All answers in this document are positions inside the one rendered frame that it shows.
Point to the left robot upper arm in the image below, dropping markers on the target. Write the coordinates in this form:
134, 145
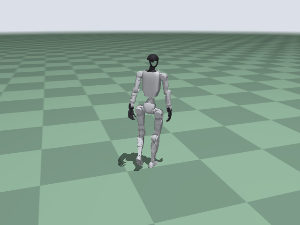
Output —
138, 81

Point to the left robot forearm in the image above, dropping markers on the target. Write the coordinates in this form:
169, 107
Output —
133, 98

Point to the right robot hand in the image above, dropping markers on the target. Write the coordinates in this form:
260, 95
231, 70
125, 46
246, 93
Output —
169, 113

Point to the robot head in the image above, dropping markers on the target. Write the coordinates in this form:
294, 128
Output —
152, 58

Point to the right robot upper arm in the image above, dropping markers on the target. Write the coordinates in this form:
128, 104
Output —
164, 78

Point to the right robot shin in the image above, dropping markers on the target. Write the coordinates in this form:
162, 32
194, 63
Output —
154, 149

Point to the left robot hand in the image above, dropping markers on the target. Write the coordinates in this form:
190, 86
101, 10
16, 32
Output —
131, 112

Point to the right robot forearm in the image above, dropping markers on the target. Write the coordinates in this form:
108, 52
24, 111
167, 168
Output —
168, 100

